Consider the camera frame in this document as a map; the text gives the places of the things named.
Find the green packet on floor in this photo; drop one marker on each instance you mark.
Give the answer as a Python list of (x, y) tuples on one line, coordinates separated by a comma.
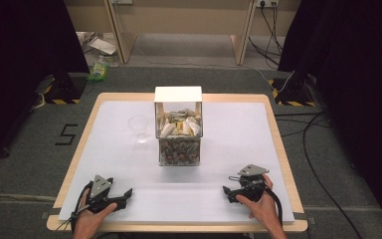
[(97, 71)]

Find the person's left hand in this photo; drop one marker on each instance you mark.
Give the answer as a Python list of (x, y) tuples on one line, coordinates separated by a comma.
[(91, 219)]

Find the white wall socket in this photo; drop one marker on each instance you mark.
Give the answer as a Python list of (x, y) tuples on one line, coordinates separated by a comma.
[(267, 3)]

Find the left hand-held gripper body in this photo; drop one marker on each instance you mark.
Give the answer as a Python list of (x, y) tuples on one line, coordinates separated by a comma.
[(103, 198)]

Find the person's right hand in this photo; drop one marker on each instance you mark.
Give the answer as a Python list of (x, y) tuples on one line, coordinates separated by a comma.
[(262, 209)]

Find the black stand base striped tape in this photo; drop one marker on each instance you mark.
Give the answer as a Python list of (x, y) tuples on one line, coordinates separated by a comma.
[(293, 93), (63, 89)]

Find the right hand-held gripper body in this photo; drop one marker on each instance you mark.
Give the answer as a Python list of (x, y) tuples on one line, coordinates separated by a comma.
[(252, 186)]

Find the pile of white papers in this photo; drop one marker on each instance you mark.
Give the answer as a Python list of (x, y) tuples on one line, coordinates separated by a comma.
[(101, 45)]

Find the white table mat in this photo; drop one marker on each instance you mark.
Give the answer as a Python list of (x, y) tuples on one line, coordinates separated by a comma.
[(212, 186)]

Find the beige wooden desk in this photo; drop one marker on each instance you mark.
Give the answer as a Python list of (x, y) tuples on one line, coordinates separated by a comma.
[(179, 20)]

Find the clear plastic cup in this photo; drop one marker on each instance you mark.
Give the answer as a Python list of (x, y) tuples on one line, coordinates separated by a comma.
[(138, 127)]

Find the light wooden table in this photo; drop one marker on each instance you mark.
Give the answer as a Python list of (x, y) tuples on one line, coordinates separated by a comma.
[(278, 132)]

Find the clear dispenser box white top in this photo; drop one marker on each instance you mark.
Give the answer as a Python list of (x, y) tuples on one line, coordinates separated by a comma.
[(178, 127)]

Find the black curtain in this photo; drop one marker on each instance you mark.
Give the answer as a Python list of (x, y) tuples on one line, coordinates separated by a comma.
[(20, 66), (351, 83)]

